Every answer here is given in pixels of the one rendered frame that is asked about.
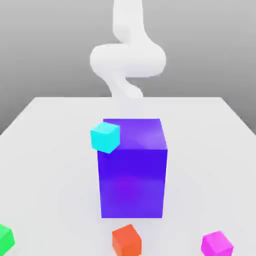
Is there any small magenta cube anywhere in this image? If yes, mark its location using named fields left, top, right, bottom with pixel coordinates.
left=200, top=230, right=234, bottom=256

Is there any large purple box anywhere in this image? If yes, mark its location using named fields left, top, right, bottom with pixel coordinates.
left=97, top=118, right=168, bottom=219

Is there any small green cube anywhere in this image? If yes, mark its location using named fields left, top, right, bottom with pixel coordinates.
left=0, top=223, right=16, bottom=256

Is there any small cyan cube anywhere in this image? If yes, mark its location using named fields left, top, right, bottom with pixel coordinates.
left=90, top=121, right=121, bottom=155

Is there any small orange cube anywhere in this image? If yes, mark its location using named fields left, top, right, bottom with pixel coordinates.
left=111, top=223, right=143, bottom=256

